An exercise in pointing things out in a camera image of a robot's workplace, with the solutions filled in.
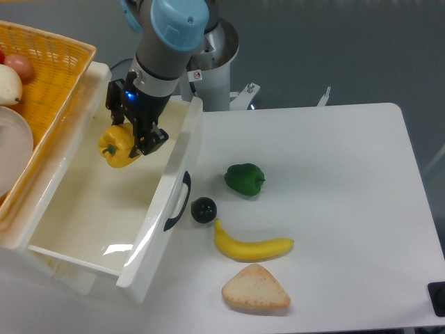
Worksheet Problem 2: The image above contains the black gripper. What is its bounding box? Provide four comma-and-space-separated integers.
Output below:
105, 71, 170, 159

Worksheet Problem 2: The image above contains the yellow bell pepper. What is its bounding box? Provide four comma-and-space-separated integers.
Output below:
98, 122, 140, 168

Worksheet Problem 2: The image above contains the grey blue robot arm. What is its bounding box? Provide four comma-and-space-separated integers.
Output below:
106, 1, 218, 159

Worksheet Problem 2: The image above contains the open white drawer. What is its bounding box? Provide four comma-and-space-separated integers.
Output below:
26, 81, 204, 303

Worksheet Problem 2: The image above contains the green bell pepper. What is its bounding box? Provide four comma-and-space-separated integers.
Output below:
224, 163, 265, 197

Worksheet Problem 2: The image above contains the white drawer cabinet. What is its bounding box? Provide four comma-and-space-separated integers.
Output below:
1, 62, 111, 295

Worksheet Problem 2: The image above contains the yellow woven basket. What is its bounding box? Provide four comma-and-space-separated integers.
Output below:
1, 21, 97, 231

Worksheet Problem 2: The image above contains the black round fruit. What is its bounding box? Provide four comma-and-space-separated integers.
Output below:
191, 197, 217, 223

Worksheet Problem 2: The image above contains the yellow banana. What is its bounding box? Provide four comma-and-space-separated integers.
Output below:
214, 218, 294, 262

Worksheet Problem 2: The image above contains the triangular bread slice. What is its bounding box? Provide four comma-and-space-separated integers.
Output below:
221, 264, 291, 311

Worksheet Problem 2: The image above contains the black corner device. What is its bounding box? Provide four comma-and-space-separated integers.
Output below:
428, 281, 445, 317

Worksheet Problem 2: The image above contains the black drawer handle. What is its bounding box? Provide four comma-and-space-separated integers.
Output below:
163, 170, 191, 232

